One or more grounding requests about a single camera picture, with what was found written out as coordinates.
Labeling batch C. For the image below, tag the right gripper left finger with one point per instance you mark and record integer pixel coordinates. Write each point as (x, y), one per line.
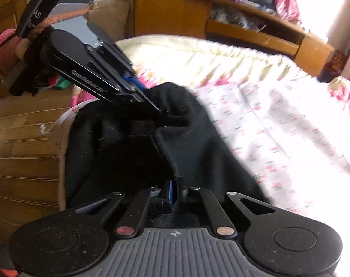
(162, 203)

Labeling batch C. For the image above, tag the left hand in glove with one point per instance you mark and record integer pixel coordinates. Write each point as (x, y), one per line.
(22, 52)

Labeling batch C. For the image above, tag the floral white bed sheet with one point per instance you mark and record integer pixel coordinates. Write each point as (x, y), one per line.
(288, 130)

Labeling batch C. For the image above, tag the red box by desk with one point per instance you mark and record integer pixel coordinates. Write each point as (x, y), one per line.
(333, 68)

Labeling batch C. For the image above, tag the black pants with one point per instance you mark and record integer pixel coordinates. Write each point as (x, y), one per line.
(130, 146)

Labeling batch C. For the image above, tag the wooden desk with shelf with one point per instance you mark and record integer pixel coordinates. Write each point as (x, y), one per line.
(193, 18)

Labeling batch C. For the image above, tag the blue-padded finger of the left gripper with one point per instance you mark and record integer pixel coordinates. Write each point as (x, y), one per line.
(140, 88)

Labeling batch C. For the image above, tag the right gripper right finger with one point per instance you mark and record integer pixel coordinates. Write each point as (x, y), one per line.
(186, 196)

